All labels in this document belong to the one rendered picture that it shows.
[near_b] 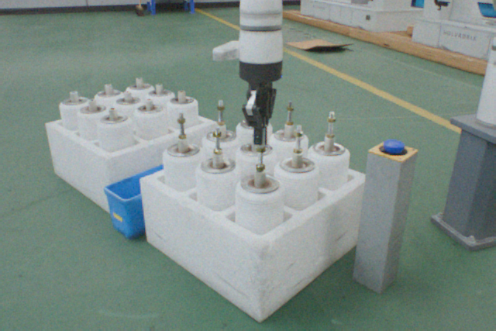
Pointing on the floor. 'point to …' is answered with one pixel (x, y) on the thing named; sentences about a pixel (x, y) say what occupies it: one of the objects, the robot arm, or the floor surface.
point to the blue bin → (129, 204)
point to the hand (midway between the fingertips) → (260, 136)
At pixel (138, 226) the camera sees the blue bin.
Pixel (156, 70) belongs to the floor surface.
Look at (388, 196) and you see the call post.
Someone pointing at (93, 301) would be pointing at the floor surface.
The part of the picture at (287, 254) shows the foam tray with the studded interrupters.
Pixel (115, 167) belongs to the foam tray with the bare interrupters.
